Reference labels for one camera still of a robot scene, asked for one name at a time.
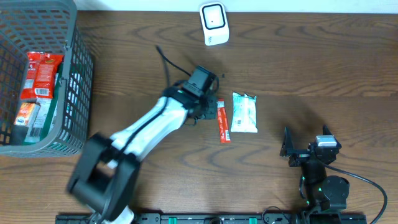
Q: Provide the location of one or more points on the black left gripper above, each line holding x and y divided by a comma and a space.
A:
214, 109

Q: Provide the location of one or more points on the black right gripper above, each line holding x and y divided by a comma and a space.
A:
300, 155

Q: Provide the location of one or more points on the mint green snack packet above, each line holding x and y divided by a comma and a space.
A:
244, 114

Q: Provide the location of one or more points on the red stick packet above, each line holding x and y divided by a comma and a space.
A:
223, 122

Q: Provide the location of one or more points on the orange white small packet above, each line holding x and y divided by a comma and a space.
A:
26, 114

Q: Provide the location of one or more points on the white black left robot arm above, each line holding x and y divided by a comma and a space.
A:
106, 172

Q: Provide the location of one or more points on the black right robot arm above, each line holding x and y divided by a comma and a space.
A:
324, 193

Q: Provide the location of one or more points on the white barcode scanner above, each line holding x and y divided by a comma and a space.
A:
214, 23

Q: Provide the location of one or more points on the red snack bag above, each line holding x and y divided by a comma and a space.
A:
40, 79

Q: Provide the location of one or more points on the green white flat packet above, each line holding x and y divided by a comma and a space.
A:
44, 120

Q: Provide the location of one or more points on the grey plastic mesh basket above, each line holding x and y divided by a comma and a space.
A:
50, 27

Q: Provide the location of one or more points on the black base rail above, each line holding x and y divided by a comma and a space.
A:
270, 218

